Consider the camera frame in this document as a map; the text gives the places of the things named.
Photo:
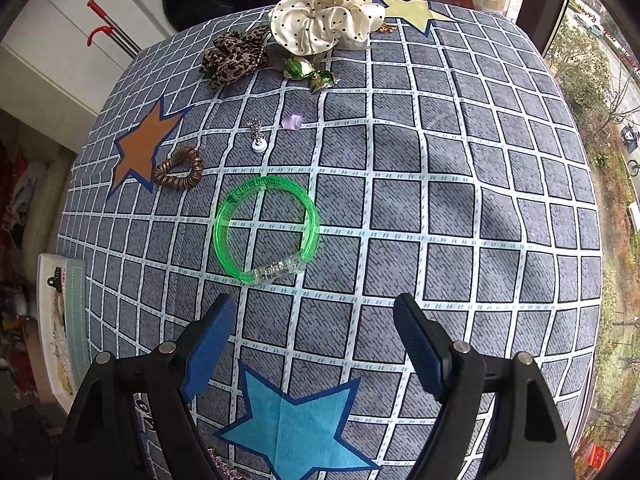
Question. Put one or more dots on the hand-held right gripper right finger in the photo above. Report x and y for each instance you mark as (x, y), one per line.
(416, 342)

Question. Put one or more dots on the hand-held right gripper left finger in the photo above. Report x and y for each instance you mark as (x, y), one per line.
(210, 342)

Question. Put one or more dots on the white jewelry tray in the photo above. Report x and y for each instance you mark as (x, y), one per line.
(75, 320)

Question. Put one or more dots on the blue star patch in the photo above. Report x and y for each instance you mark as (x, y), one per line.
(285, 430)

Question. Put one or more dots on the silver rhinestone hair clip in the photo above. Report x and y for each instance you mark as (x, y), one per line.
(225, 466)

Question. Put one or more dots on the grey checked tablecloth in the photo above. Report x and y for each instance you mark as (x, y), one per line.
(425, 185)

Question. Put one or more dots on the silver earring with white disc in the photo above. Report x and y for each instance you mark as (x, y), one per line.
(258, 147)

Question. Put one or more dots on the orange star patch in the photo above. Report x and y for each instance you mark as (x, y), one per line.
(142, 145)

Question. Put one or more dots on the red hanging lantern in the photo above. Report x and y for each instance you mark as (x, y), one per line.
(600, 460)

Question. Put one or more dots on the small lilac bead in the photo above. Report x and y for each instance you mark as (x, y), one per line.
(294, 121)

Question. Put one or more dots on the pile of clothes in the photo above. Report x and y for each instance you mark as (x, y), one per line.
(22, 195)

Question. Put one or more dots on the parked bicycle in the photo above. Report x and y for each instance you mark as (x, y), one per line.
(634, 166)

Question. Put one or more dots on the leopard print scrunchie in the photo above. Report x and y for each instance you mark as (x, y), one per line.
(230, 57)

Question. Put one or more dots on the green leaf brooch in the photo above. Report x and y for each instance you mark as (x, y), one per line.
(300, 66)

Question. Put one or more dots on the parked scooter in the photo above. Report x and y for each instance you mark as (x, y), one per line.
(630, 137)

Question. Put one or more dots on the yellow star patch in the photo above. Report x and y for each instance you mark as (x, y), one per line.
(407, 12)

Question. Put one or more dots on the white cabinet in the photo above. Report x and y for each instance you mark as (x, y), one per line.
(55, 45)

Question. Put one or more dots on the white polka dot scrunchie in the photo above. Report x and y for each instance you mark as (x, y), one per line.
(320, 15)

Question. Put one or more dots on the dark window frame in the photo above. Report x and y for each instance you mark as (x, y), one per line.
(545, 0)

